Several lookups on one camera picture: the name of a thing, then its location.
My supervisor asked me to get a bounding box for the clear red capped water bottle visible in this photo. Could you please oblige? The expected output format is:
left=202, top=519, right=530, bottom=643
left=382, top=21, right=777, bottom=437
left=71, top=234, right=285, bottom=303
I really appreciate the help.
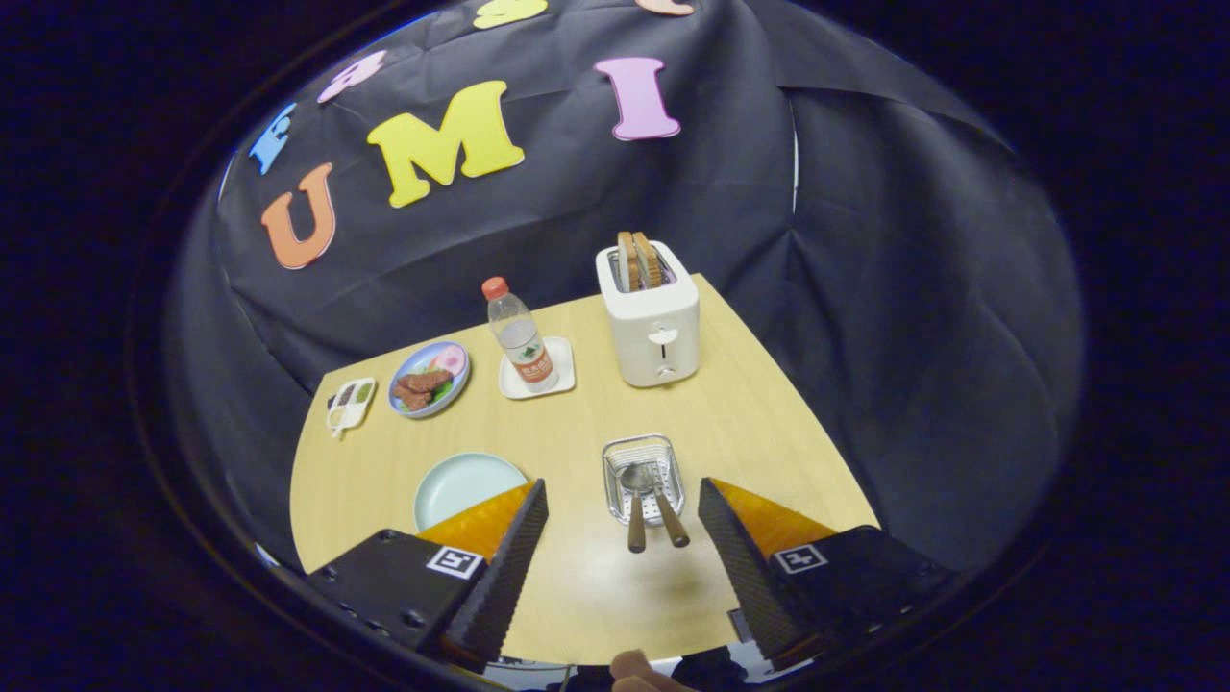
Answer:
left=481, top=277, right=559, bottom=393

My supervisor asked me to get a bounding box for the wooden handled metal fork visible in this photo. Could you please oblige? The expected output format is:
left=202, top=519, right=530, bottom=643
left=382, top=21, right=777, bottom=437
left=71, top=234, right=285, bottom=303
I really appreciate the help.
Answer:
left=646, top=466, right=691, bottom=549

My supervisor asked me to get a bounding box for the white square coaster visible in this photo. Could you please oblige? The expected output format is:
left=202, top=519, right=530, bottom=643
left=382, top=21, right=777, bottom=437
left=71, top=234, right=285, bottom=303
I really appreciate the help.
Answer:
left=498, top=336, right=577, bottom=401

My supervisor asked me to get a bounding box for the blue plate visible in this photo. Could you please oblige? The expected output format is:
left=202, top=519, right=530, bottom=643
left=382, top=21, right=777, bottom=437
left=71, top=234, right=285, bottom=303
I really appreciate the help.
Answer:
left=388, top=341, right=472, bottom=419

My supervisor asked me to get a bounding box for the light green round plate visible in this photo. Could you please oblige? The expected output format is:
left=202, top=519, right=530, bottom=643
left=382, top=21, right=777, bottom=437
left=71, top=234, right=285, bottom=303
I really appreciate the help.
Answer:
left=413, top=453, right=529, bottom=532

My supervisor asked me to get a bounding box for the white toaster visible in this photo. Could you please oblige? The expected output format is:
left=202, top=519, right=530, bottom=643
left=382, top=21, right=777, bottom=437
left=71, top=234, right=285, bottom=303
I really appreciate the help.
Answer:
left=595, top=240, right=701, bottom=389

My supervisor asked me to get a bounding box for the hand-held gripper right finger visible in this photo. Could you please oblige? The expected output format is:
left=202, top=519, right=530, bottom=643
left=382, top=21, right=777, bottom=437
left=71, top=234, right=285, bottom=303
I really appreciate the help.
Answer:
left=698, top=477, right=957, bottom=671

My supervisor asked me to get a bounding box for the white divided condiment tray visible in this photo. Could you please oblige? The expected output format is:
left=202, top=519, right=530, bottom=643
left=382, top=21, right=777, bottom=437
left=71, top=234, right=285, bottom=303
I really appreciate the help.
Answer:
left=326, top=377, right=377, bottom=440

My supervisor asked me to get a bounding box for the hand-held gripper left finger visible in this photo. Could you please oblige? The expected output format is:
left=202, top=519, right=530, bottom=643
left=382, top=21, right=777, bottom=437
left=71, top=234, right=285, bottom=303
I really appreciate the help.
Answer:
left=306, top=478, right=550, bottom=674

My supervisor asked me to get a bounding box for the metal wire cutlery basket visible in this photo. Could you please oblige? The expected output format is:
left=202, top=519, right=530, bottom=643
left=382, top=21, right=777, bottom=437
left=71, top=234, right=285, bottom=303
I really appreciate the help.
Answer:
left=602, top=434, right=686, bottom=528

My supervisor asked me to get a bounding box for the wooden handled metal spoon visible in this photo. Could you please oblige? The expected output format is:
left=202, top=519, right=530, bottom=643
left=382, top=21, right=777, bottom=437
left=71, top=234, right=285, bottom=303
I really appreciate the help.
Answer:
left=620, top=463, right=656, bottom=555

